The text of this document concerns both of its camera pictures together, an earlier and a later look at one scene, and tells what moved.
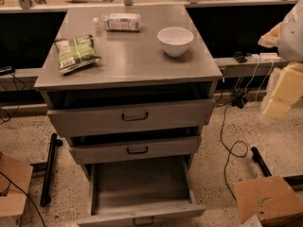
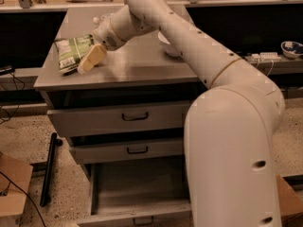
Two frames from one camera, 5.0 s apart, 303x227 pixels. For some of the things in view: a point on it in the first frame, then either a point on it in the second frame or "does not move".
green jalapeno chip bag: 75,53 does not move
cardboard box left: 12,200 does not move
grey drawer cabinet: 131,90 does not move
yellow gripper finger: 288,89 to 95,55
